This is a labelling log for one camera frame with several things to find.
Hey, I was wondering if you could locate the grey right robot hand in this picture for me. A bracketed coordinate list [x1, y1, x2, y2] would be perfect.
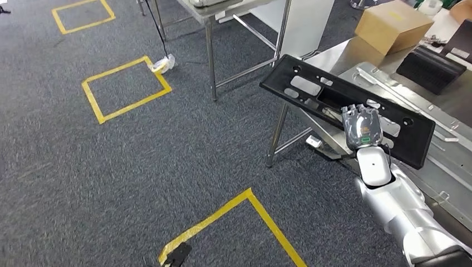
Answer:
[341, 103, 384, 150]

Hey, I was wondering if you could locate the black plastic plate part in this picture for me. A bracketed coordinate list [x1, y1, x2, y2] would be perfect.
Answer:
[259, 54, 436, 170]

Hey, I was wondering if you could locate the steel workbench table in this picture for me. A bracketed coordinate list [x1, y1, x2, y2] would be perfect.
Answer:
[264, 34, 472, 236]

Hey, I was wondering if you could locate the black robot body part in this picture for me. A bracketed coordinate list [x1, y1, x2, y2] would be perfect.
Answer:
[162, 242, 193, 267]

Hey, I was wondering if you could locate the black ribbed device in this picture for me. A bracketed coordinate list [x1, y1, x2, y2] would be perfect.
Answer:
[396, 46, 467, 96]

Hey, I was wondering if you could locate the stamped silver metal panel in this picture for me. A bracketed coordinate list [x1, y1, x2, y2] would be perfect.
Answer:
[298, 62, 472, 222]

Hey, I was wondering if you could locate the brown cardboard box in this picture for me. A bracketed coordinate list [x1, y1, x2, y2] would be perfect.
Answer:
[355, 0, 435, 56]

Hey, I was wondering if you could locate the bunch of keys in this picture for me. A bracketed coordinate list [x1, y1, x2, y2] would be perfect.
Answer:
[422, 34, 447, 48]

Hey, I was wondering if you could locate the white table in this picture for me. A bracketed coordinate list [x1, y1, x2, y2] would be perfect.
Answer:
[420, 0, 472, 48]

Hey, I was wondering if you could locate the yellow floor tape square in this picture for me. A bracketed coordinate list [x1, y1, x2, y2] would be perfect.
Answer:
[158, 187, 308, 267]
[51, 0, 116, 35]
[81, 55, 173, 125]

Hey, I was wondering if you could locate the steel side table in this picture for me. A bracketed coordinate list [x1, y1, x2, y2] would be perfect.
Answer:
[136, 0, 292, 102]

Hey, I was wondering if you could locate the crumpled clear plastic bag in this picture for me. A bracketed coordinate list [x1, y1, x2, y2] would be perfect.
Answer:
[149, 54, 176, 73]

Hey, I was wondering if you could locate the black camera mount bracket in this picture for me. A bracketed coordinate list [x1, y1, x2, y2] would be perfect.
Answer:
[311, 141, 360, 161]

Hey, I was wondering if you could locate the thin black cord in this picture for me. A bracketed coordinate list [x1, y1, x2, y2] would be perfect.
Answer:
[145, 0, 170, 59]

